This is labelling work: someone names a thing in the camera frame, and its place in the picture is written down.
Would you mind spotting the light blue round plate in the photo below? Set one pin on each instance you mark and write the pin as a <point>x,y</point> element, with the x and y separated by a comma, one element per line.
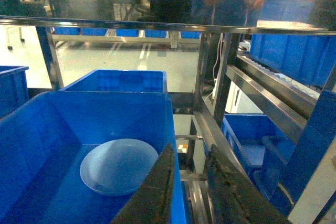
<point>117,167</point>

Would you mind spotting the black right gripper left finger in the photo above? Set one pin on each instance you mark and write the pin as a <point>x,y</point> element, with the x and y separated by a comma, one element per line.
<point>151,203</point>

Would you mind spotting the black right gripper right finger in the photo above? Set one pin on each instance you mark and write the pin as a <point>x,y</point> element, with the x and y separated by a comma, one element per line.
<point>234,198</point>

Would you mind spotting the blue bin on shelf right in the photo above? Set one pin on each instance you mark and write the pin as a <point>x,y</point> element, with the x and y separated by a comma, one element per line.
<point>306,59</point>

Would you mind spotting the large blue target bin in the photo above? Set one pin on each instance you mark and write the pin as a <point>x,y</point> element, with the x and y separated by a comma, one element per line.
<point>45,140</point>

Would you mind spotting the blue bin behind target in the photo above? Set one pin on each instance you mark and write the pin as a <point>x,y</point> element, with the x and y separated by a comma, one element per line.
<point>108,80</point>

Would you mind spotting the blue bin far left rear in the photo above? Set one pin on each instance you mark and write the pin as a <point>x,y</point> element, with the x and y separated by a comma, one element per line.
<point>14,91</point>

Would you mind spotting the stainless steel shelf rack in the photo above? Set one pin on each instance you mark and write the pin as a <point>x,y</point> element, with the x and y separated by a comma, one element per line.
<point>302,187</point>

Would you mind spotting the blue bin lower right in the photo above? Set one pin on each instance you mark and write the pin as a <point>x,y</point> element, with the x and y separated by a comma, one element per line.
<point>244,133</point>

